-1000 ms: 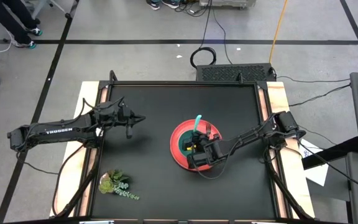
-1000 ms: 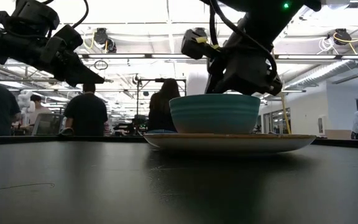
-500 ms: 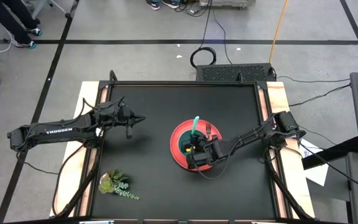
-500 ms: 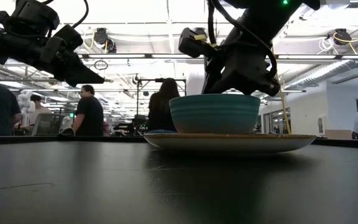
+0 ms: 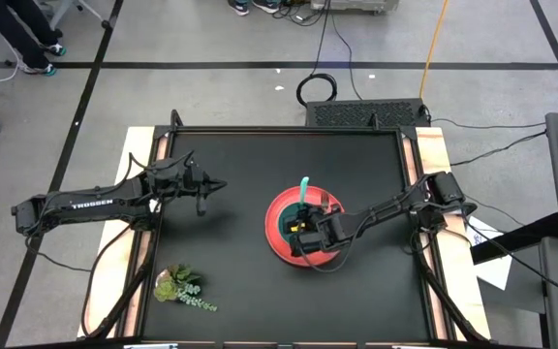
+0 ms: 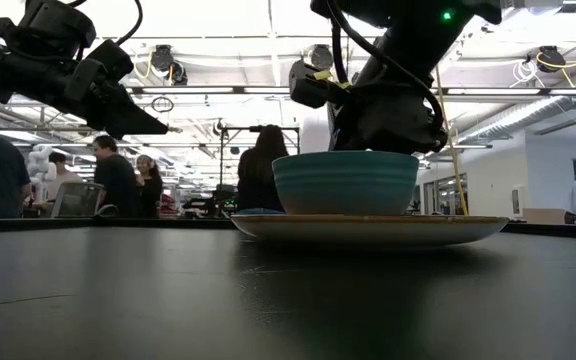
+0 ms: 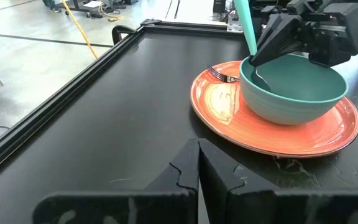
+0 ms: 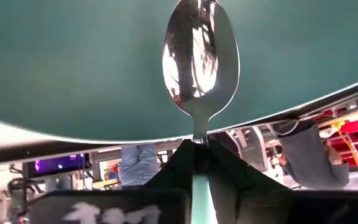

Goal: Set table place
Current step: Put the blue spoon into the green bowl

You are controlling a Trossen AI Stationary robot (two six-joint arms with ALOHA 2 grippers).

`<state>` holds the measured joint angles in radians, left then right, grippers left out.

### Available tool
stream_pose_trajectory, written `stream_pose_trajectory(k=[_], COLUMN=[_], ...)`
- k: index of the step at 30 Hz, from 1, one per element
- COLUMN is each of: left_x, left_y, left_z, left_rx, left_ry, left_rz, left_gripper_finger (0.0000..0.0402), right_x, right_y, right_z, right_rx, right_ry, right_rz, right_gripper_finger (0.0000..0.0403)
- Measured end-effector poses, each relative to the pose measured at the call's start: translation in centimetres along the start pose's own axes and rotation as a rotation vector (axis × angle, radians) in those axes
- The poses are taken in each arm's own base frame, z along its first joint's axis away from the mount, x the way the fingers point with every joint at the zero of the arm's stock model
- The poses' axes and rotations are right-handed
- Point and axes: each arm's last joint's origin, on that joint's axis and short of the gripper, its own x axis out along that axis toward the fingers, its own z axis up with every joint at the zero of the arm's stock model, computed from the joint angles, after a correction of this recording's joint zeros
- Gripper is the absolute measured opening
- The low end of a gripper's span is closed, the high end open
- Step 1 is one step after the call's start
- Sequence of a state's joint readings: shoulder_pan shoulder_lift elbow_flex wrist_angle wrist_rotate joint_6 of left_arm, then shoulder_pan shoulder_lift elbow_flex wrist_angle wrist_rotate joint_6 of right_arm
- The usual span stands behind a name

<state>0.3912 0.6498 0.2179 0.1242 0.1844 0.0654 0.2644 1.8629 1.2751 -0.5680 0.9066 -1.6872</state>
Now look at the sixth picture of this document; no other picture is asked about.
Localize yellow cable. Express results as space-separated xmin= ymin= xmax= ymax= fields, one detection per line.
xmin=434 ymin=64 xmax=470 ymax=217

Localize yellow tape tag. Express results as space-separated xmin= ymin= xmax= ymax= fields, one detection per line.
xmin=312 ymin=69 xmax=352 ymax=91

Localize cardboard box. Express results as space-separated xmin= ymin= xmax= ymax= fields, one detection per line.
xmin=521 ymin=207 xmax=570 ymax=226

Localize beige flat plate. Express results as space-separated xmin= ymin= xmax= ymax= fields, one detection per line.
xmin=230 ymin=213 xmax=511 ymax=247

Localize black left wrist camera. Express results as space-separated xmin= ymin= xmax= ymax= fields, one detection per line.
xmin=65 ymin=38 xmax=135 ymax=101

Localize red storage bins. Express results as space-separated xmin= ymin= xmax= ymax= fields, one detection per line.
xmin=160 ymin=193 xmax=179 ymax=220

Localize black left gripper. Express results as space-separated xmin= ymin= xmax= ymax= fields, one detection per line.
xmin=0 ymin=54 xmax=169 ymax=139

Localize hanging black cable loop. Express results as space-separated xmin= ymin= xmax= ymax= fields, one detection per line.
xmin=150 ymin=95 xmax=176 ymax=115

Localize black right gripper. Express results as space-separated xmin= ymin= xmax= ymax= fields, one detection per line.
xmin=328 ymin=79 xmax=444 ymax=154

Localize silver ventilation duct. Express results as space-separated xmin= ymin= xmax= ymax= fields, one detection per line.
xmin=460 ymin=95 xmax=576 ymax=147

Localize black camera cable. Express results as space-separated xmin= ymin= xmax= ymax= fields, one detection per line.
xmin=323 ymin=0 xmax=445 ymax=139
xmin=116 ymin=0 xmax=144 ymax=47

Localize green ceramic bowl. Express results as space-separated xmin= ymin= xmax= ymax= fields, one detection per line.
xmin=271 ymin=150 xmax=420 ymax=216

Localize grey mesh chair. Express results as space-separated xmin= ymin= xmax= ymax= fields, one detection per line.
xmin=50 ymin=181 xmax=107 ymax=219

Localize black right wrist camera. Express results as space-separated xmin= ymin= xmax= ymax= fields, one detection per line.
xmin=287 ymin=58 xmax=340 ymax=110

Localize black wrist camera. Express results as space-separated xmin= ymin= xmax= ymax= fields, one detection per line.
xmin=65 ymin=38 xmax=135 ymax=101
xmin=287 ymin=58 xmax=340 ymax=110

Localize black equipment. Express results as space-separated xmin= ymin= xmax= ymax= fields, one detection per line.
xmin=182 ymin=183 xmax=239 ymax=219

